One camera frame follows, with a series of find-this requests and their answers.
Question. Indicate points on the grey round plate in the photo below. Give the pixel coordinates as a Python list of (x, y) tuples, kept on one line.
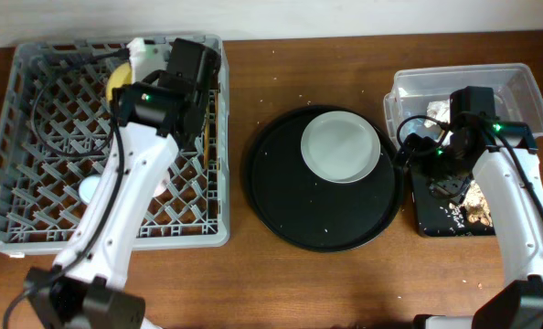
[(340, 147)]

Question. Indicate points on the grey plastic dishwasher rack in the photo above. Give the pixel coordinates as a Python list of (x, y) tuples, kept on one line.
[(53, 129)]

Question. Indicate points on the black rectangular tray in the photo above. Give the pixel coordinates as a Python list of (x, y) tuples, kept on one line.
[(431, 198)]

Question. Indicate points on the clear plastic bin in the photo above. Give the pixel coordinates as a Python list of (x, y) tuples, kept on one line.
[(517, 95)]

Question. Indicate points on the blue plastic cup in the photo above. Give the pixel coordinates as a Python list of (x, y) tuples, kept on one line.
[(87, 188)]

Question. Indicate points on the pile of food scraps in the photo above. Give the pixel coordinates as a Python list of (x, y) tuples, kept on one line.
[(474, 207)]

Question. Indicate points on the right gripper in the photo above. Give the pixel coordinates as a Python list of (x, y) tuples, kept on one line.
[(418, 160)]

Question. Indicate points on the wooden chopstick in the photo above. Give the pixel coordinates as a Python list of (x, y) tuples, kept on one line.
[(206, 135), (216, 153)]

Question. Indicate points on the yellow bowl with food scraps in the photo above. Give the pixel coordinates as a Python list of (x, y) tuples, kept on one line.
[(121, 76)]

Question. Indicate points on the white tissue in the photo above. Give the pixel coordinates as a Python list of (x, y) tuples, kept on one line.
[(439, 111)]

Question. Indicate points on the pink plastic cup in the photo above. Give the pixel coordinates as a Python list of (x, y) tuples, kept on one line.
[(162, 185)]

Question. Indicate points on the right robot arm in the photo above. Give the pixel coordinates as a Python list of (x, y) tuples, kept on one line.
[(502, 158)]

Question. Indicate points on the round black tray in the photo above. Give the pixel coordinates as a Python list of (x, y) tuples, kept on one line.
[(306, 210)]

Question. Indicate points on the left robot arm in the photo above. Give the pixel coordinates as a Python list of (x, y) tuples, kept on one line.
[(158, 107)]

